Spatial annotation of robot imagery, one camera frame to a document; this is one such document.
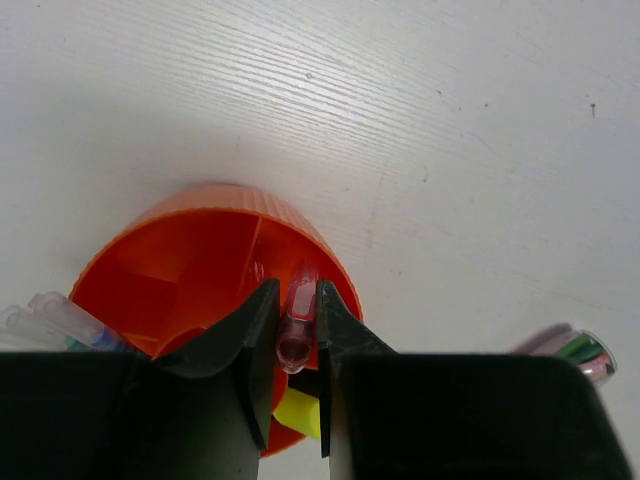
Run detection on blue gel pen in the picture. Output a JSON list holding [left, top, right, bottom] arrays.
[[28, 292, 136, 352]]

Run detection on yellow cap black highlighter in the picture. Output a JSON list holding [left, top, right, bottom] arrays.
[[274, 369, 321, 440]]

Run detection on orange round pen holder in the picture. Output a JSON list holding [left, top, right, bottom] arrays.
[[68, 183, 365, 460]]

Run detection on pink correction tape case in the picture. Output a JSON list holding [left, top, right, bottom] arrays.
[[276, 262, 319, 375]]

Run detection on pink cylindrical pencil case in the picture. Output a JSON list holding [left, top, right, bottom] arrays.
[[512, 323, 618, 385]]

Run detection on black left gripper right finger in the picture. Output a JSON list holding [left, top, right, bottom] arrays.
[[316, 280, 633, 479]]

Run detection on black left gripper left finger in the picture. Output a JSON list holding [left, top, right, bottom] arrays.
[[1, 279, 280, 479]]

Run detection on green gel pen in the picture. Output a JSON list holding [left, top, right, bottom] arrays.
[[1, 305, 94, 352]]

